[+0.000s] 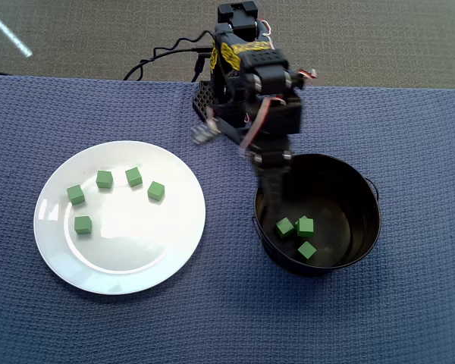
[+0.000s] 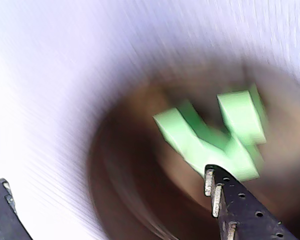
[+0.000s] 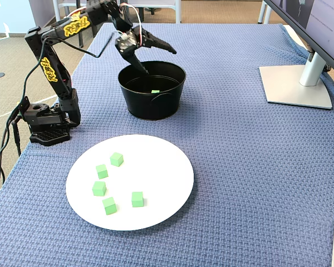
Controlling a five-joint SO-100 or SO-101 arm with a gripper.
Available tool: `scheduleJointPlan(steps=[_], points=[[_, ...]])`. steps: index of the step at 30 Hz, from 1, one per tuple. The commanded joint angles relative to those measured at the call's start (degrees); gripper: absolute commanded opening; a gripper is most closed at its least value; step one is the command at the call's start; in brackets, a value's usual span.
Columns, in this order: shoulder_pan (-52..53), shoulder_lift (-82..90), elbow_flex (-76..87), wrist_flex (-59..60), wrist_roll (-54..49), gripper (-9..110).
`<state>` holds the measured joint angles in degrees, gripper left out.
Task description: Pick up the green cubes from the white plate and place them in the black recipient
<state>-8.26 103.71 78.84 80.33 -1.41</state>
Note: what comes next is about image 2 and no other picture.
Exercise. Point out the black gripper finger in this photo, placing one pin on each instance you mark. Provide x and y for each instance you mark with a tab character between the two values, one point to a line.
0	215
240	212

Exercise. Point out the black metal bucket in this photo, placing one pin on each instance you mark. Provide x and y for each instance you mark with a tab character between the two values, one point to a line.
130	175

